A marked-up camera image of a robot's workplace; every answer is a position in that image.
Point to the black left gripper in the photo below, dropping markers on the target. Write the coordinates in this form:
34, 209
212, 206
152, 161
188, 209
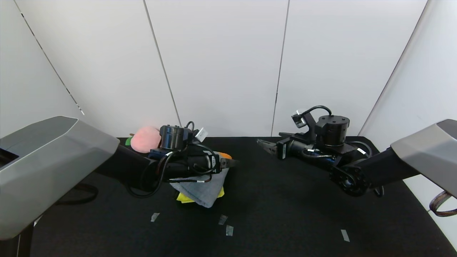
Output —
215, 165

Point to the clear tape piece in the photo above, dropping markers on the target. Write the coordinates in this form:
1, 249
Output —
155, 217
229, 230
222, 219
345, 235

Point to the grey towel orange white pattern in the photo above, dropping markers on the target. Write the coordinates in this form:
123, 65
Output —
201, 191

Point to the yellow microfibre towel black edging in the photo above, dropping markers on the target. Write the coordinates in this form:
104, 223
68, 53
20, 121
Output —
185, 197

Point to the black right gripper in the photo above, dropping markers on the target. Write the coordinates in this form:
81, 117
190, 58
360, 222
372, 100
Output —
281, 149

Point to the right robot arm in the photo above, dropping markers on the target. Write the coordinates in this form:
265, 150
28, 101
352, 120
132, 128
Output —
403, 160

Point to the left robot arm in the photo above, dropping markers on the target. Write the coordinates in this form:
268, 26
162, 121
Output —
53, 167

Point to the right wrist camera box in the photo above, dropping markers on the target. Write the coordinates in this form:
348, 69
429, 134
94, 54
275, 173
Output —
299, 119

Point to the pink plush peach toy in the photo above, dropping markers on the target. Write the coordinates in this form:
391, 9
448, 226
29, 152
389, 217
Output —
144, 139

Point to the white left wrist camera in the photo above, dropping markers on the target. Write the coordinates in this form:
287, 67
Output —
201, 135

